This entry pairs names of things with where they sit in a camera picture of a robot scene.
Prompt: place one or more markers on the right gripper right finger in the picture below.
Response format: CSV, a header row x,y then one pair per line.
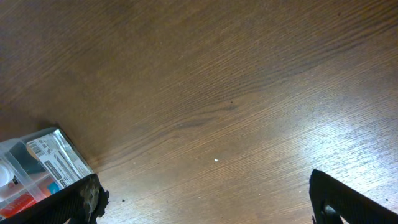
x,y
334,202

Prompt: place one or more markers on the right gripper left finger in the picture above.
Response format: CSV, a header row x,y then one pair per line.
x,y
81,203

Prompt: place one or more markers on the orange tube white cap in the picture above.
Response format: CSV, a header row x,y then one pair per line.
x,y
26,200

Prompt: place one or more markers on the dark bottle white cap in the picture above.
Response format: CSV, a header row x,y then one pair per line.
x,y
6,175

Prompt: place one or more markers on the clear plastic container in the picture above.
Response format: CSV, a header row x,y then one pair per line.
x,y
43,156

